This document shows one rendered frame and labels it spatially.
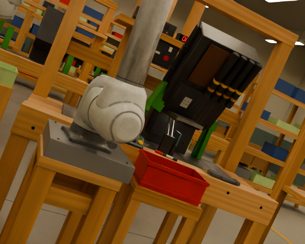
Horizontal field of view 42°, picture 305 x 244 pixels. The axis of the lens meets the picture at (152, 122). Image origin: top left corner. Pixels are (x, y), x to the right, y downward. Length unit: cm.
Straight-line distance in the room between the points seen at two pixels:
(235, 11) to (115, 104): 162
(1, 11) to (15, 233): 77
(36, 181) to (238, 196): 120
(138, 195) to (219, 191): 61
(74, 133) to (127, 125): 32
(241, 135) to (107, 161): 155
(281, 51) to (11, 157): 189
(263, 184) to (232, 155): 513
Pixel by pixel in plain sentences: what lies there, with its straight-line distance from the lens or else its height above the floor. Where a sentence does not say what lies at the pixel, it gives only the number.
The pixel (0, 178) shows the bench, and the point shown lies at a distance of 205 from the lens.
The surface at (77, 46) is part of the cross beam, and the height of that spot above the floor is 126.
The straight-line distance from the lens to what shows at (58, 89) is 911.
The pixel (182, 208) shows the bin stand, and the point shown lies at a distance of 182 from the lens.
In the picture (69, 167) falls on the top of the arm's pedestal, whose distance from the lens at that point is 145.
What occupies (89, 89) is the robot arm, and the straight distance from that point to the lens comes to 152.
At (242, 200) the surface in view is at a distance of 228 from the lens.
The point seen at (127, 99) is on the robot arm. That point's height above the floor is 115.
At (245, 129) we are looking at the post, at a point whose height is 120.
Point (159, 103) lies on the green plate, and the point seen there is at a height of 114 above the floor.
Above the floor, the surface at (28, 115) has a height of 86.
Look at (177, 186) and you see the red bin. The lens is 180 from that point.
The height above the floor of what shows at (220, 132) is 72.
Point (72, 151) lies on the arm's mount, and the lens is 143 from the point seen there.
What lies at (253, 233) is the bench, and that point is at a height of 69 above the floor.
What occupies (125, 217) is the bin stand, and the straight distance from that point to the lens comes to 178.
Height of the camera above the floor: 124
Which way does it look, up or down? 5 degrees down
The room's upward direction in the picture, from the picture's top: 24 degrees clockwise
